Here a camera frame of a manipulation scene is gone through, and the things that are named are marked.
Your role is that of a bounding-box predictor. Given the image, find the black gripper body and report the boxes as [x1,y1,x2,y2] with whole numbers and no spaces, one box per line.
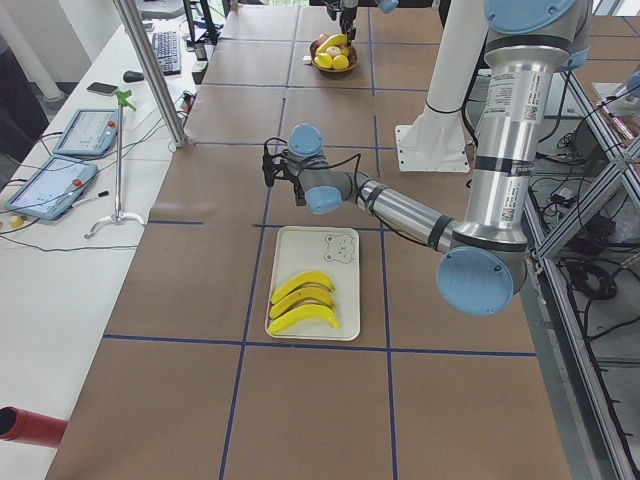
[292,175,305,200]
[340,7,356,25]

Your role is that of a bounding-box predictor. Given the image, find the yellow banana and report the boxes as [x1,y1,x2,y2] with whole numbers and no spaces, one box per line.
[268,286,335,319]
[316,33,348,54]
[267,304,341,334]
[270,270,335,304]

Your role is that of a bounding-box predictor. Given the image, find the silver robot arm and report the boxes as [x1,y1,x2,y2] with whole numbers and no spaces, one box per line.
[279,1,592,316]

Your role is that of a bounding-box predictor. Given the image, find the brown wicker basket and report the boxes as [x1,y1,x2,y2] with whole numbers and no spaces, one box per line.
[310,34,358,73]

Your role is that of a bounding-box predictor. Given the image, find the red pink apple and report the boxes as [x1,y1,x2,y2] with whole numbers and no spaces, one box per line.
[316,33,330,46]

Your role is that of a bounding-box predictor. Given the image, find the pale yellow apple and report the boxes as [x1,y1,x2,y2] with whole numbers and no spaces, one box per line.
[325,46,342,57]

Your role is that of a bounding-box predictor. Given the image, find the yellow lemon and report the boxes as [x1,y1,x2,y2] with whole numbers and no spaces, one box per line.
[331,55,350,71]

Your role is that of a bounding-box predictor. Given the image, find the yellow mango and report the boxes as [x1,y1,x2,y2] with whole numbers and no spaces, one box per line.
[313,52,333,70]

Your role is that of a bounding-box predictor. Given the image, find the grey bear serving tray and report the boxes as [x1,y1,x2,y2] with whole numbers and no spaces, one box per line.
[265,226,360,341]

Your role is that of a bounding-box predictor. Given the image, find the black label box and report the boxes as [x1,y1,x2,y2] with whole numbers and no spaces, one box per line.
[191,60,208,85]

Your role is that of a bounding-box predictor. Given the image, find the black keyboard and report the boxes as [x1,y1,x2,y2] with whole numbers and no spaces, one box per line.
[151,31,182,75]

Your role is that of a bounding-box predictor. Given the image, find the black computer mouse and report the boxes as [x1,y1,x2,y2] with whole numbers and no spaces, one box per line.
[122,70,145,83]

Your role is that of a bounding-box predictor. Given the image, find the far teach pendant tablet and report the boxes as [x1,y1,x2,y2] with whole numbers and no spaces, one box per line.
[53,109,119,158]

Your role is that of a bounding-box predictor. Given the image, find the teach pendant tablet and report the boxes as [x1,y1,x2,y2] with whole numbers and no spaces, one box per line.
[5,154,98,220]
[53,109,119,158]

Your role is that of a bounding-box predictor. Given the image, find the smartphone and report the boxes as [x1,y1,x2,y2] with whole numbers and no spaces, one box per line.
[86,82,118,96]

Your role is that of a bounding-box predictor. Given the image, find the near teach pendant tablet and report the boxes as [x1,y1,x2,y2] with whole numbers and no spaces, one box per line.
[5,154,98,220]

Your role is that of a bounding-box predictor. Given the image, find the red cylinder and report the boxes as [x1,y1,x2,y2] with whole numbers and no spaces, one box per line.
[1,406,67,448]

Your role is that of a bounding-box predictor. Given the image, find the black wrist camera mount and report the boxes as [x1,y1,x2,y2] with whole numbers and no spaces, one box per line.
[262,137,295,188]

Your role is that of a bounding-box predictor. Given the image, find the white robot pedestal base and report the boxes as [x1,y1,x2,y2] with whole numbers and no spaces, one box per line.
[395,0,488,173]

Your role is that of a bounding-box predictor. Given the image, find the aluminium frame post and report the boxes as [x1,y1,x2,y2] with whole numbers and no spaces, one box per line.
[113,0,187,148]

